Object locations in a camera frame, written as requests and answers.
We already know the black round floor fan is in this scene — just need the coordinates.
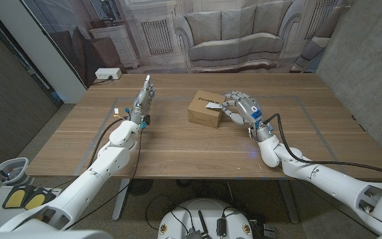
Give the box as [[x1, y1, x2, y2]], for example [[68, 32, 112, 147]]
[[127, 179, 154, 197]]

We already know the white power strip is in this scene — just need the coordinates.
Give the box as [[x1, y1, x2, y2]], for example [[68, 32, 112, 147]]
[[94, 67, 123, 80]]

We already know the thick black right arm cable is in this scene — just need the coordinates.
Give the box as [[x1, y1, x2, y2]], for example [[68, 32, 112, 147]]
[[265, 113, 382, 181]]

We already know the yellow black foot pedal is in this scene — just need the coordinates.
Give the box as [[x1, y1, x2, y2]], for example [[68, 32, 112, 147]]
[[2, 185, 30, 209], [23, 187, 56, 212]]

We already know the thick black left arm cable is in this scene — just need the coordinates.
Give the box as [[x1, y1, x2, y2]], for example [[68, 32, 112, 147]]
[[90, 116, 131, 165]]

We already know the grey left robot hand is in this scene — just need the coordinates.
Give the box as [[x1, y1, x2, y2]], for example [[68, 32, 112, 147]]
[[127, 74, 157, 129]]

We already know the grey table leg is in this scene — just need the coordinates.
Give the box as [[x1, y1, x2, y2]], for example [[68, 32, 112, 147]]
[[279, 179, 300, 224], [111, 178, 131, 222]]

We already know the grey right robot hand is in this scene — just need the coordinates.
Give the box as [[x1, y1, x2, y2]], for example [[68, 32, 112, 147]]
[[222, 91, 273, 143]]

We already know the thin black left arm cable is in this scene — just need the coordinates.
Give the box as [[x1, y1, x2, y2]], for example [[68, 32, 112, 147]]
[[66, 127, 144, 230]]

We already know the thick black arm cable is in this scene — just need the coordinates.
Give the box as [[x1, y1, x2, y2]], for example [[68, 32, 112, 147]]
[[90, 116, 131, 165], [265, 113, 382, 181]]

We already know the black power adapter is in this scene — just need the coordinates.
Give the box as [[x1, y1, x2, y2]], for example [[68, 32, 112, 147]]
[[216, 217, 227, 237]]

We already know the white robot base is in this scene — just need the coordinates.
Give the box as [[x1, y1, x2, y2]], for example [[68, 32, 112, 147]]
[[157, 198, 254, 239]]

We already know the printed living room backdrop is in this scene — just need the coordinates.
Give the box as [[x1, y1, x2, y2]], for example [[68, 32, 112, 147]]
[[21, 0, 354, 89]]

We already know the black antenna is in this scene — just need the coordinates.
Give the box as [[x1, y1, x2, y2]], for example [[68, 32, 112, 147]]
[[197, 210, 212, 239]]

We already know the brown cardboard packing box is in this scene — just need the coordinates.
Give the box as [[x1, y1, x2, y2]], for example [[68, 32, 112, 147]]
[[186, 90, 227, 129]]

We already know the grey white headset device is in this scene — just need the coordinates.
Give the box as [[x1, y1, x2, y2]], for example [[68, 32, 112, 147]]
[[0, 157, 34, 186]]

